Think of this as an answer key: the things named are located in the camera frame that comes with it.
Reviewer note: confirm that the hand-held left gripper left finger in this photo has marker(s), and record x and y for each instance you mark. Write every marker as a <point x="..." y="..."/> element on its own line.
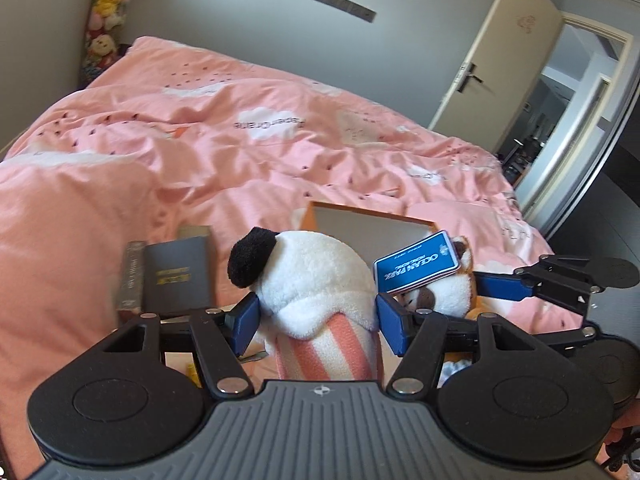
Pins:
<point x="245" y="321"/>

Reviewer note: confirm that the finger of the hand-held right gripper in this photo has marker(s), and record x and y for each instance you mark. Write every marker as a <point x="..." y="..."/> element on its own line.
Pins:
<point x="560" y="339"/>
<point x="500" y="286"/>

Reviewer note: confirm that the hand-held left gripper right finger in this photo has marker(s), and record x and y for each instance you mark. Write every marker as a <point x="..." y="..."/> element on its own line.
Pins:
<point x="392" y="325"/>

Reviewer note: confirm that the orange and white plush toy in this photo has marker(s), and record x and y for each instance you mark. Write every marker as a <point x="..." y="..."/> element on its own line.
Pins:
<point x="450" y="290"/>

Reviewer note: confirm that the panda popcorn plush toy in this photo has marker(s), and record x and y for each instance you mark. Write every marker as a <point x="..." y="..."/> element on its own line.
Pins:
<point x="315" y="270"/>

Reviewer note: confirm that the dark grey box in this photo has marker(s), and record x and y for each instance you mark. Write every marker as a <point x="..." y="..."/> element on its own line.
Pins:
<point x="175" y="270"/>

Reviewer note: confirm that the orange storage box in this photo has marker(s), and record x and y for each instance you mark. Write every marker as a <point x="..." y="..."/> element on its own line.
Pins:
<point x="360" y="225"/>

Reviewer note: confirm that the person's right hand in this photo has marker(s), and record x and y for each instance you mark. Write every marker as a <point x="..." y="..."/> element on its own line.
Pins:
<point x="624" y="427"/>

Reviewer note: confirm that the blue hang tag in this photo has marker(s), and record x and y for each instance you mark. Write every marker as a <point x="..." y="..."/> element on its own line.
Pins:
<point x="415" y="265"/>

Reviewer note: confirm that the pink printed duvet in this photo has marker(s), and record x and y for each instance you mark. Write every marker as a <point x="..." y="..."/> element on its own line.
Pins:
<point x="250" y="170"/>

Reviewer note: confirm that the cream door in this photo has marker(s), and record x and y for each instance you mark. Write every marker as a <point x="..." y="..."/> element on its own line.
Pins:
<point x="500" y="60"/>

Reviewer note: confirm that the pile of plush toys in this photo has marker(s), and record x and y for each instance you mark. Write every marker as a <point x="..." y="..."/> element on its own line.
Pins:
<point x="105" y="20"/>

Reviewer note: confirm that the white door frame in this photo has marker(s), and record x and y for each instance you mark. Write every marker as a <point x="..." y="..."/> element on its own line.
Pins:
<point x="600" y="150"/>

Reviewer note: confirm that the grey wall switch strip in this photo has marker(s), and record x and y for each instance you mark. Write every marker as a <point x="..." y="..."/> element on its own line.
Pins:
<point x="343" y="5"/>

